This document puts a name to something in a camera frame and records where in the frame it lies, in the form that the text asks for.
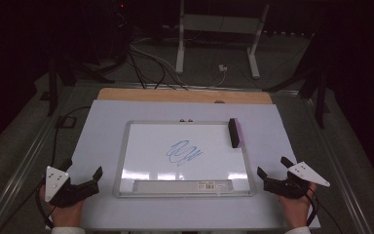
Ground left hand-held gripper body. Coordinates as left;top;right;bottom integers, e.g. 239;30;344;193
45;166;100;209

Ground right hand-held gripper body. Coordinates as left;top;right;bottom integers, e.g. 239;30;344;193
263;161;331;200

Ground black and purple whiteboard eraser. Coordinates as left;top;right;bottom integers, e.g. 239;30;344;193
227;117;244;150

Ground person's right hand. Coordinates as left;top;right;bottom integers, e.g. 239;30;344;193
277;182;318;230

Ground person's left hand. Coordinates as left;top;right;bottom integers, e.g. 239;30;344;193
39;186;86;228

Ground white framed whiteboard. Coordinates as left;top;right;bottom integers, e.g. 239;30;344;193
112;119;257;200

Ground black tripod stand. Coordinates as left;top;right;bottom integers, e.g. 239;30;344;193
262;32;331;130
46;53;115;117

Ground wooden board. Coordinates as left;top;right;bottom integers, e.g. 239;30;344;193
96;87;274;105

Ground white metal stand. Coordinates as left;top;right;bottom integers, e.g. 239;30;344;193
174;0;271;80

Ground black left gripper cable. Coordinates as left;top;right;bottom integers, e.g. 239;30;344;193
0;104;93;234

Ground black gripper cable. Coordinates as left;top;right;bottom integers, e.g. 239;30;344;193
306;186;343;234
0;104;93;234

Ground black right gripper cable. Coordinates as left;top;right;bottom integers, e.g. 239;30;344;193
306;186;343;234

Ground metal floor rail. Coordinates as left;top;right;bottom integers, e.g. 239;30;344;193
73;79;300;98
0;85;76;234
301;97;374;234

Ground black floor cables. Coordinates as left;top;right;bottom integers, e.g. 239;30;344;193
127;43;189;92

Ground white cable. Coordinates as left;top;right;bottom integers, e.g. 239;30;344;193
130;38;227;89

